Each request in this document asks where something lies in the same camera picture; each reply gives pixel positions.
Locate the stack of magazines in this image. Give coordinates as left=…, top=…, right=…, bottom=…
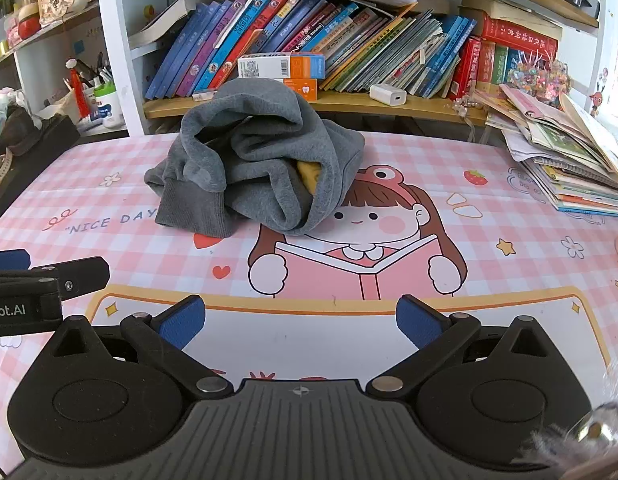
left=471, top=82, right=618, bottom=219

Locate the white bag with items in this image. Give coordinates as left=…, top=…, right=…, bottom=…
left=91, top=82, right=125, bottom=129

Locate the thick cream book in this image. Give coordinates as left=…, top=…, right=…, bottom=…
left=459, top=0, right=563, bottom=41

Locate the white blue orange box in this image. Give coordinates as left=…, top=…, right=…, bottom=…
left=237, top=52, right=326, bottom=81

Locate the thick red dictionary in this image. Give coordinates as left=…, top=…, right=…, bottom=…
left=476, top=10, right=560, bottom=59

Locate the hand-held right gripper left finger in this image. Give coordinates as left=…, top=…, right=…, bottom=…
left=53, top=295, right=235, bottom=401

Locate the grey sweatshirt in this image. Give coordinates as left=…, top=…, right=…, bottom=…
left=144, top=78, right=366, bottom=237

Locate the white charger plug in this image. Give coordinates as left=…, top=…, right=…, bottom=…
left=369, top=83, right=408, bottom=108

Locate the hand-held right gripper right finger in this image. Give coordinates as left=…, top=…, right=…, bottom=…
left=366, top=294, right=563, bottom=402

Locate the pink checked cartoon desk mat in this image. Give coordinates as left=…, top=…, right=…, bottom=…
left=0, top=131, right=618, bottom=480

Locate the wooden bookshelf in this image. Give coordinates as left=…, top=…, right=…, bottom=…
left=96, top=0, right=606, bottom=137

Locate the black bag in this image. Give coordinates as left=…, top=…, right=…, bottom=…
left=0, top=105, right=83, bottom=232

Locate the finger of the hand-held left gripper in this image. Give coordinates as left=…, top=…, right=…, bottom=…
left=0, top=249, right=31, bottom=271
left=0, top=256, right=110, bottom=304

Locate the grey fur pompom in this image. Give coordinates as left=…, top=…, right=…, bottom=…
left=519, top=400, right=618, bottom=480

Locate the row of colourful books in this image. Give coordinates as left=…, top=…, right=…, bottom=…
left=129, top=0, right=483, bottom=101

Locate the sparkly bead ornament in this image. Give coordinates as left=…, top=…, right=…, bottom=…
left=506, top=54, right=572, bottom=107

